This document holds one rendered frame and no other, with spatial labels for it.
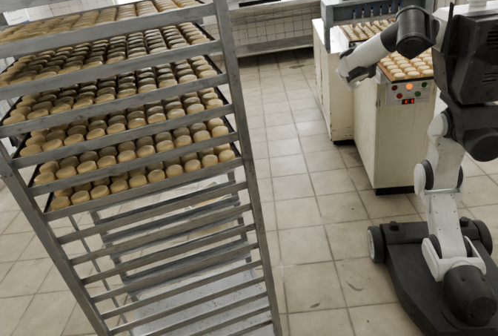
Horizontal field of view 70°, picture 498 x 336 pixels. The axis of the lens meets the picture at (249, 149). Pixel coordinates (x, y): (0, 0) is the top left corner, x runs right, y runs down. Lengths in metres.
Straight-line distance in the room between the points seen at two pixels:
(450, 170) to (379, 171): 0.76
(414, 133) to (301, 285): 1.13
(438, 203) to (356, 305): 0.64
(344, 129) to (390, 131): 0.78
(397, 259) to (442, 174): 0.49
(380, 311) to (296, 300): 0.41
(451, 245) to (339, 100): 1.50
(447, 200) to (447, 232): 0.14
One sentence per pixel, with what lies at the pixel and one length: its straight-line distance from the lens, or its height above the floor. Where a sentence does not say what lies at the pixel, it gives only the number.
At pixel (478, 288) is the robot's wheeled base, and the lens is 1.71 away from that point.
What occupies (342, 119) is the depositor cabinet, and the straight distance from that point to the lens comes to 3.00.
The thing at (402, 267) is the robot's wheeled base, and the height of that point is 0.17.
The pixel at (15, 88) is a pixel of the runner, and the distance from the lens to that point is 1.00.
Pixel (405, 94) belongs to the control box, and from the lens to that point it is 2.21.
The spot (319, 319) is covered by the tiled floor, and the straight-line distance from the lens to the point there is 1.95.
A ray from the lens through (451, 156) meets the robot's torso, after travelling 1.73.
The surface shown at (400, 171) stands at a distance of 2.51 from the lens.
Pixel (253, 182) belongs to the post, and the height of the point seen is 0.98.
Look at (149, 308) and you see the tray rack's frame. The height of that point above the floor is 0.15.
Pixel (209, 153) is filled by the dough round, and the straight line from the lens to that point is 1.16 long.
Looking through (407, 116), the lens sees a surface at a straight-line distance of 2.31.
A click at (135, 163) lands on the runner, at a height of 1.14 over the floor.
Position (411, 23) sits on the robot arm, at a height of 1.32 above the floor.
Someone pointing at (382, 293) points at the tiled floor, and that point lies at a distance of 2.06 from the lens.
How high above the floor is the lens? 1.63
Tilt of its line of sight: 30 degrees down
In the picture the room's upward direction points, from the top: 10 degrees counter-clockwise
